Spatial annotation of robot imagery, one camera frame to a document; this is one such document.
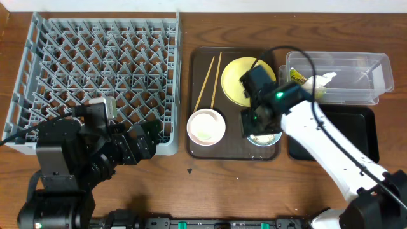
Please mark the light blue bowl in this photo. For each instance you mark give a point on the light blue bowl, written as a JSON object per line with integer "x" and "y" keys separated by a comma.
{"x": 264, "y": 140}

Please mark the white pink shallow bowl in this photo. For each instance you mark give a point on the white pink shallow bowl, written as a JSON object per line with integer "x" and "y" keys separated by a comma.
{"x": 206, "y": 127}

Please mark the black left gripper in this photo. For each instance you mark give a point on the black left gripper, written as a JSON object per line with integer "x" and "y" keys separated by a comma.
{"x": 130, "y": 146}

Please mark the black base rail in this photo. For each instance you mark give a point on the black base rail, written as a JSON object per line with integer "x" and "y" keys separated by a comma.
{"x": 123, "y": 218}

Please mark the grey plastic dishwasher rack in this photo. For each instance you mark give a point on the grey plastic dishwasher rack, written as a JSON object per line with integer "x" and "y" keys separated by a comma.
{"x": 69, "y": 61}

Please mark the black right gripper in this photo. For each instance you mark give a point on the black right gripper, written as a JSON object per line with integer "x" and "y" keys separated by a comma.
{"x": 246, "y": 131}

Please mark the green yellow wrapper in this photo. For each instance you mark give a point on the green yellow wrapper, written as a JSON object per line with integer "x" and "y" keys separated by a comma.
{"x": 297, "y": 76}

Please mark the dark brown serving tray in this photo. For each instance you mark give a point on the dark brown serving tray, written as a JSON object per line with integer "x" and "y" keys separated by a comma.
{"x": 232, "y": 146}

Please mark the clear plastic waste bin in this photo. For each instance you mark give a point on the clear plastic waste bin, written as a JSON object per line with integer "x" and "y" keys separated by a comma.
{"x": 361, "y": 77}

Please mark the black rectangular tray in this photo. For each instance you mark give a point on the black rectangular tray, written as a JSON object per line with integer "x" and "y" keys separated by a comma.
{"x": 356, "y": 123}

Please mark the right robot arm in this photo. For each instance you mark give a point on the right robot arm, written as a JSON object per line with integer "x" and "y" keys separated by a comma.
{"x": 376, "y": 198}

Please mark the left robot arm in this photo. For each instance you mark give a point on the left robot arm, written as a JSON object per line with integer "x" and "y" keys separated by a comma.
{"x": 76, "y": 152}

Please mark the yellow round plate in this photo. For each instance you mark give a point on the yellow round plate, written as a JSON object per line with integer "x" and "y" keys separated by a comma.
{"x": 230, "y": 80}

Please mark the white tissue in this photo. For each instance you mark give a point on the white tissue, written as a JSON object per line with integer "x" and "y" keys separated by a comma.
{"x": 320, "y": 84}

